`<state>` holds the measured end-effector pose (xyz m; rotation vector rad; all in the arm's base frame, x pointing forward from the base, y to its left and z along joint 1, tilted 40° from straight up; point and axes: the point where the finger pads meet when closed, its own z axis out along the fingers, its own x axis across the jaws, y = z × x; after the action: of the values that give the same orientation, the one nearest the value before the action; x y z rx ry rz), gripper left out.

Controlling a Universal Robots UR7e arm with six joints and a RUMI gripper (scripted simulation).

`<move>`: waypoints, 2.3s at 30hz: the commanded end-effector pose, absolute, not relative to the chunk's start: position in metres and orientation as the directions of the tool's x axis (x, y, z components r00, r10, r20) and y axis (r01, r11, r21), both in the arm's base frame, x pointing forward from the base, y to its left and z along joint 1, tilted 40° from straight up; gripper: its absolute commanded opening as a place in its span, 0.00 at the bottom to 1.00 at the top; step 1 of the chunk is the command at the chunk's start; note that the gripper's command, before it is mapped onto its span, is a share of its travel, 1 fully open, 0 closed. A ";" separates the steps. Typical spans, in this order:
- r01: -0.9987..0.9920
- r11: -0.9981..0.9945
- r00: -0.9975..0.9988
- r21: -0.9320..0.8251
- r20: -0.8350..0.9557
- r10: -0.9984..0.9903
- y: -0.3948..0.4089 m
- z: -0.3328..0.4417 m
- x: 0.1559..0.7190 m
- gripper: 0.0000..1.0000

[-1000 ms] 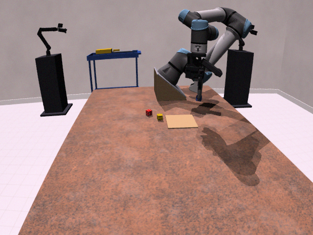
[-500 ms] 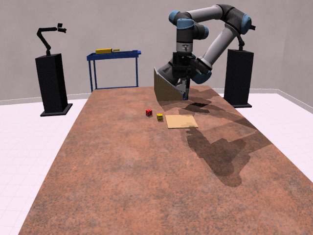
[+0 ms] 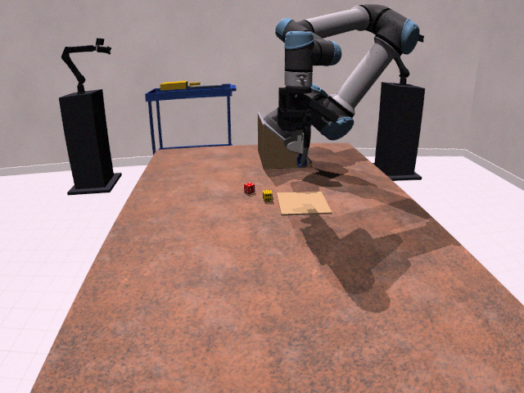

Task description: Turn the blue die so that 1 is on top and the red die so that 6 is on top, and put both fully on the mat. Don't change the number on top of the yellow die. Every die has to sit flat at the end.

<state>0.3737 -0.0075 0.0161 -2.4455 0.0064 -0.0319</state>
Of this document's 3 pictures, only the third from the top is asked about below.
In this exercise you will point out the blue die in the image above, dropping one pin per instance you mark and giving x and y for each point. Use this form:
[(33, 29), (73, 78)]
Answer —
[(299, 162)]

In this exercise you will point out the beige flat mat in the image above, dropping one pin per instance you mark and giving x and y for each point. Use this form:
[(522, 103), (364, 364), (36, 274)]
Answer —
[(302, 203)]

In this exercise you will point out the yellow die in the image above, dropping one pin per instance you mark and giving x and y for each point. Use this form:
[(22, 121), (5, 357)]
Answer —
[(267, 195)]

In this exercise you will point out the red die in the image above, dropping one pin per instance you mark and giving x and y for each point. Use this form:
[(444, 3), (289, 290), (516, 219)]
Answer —
[(249, 188)]

